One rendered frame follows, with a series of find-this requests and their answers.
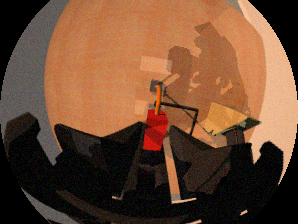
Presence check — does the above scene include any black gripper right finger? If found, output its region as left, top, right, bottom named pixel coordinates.
left=169, top=125, right=253, bottom=200

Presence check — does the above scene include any thin black cord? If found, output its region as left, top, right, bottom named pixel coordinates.
left=148, top=100, right=200, bottom=136

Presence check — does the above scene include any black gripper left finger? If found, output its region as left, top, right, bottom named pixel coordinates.
left=53, top=121, right=142, bottom=198

